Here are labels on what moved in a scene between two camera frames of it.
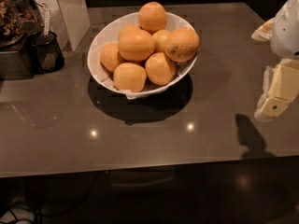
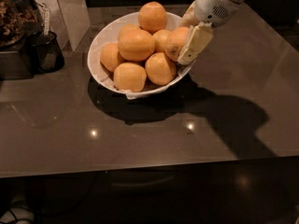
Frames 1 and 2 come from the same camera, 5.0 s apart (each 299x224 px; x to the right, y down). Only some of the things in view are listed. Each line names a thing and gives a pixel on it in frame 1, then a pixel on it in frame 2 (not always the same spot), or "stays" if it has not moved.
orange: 130,77 stays
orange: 181,43 stays
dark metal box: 12,65 stays
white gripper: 286,32 to 213,6
